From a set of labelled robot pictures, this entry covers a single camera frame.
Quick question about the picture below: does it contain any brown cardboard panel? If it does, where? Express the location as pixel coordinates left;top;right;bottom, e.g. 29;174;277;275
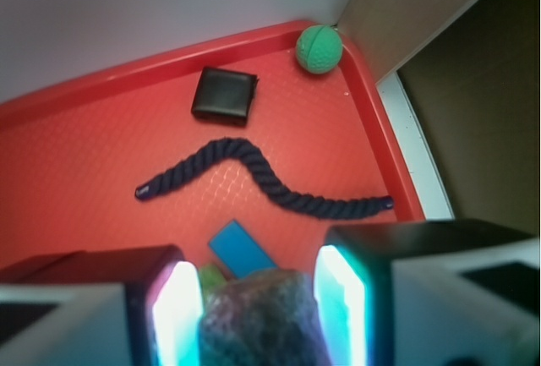
338;0;540;234

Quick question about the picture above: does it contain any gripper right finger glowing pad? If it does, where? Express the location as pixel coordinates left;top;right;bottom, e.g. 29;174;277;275
314;220;540;365

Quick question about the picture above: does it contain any green yellow plush turtle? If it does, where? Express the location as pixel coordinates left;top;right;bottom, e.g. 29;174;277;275
198;264;227;303

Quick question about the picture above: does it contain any dark blue rope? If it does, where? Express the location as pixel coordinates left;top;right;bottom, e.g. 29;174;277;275
134;137;395;221

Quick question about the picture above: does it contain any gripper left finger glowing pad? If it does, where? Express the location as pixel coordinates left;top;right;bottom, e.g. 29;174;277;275
1;245;202;365

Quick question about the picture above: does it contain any black square box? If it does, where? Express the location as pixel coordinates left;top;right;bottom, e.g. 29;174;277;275
191;67;259;127

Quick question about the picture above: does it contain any red plastic tray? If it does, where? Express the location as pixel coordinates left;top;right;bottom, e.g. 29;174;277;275
1;21;424;271

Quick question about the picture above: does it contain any green rubber ball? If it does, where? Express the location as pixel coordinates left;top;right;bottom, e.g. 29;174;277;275
295;25;343;74

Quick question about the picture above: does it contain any blue rectangular block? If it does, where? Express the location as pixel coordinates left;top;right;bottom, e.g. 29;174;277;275
208;220;277;278

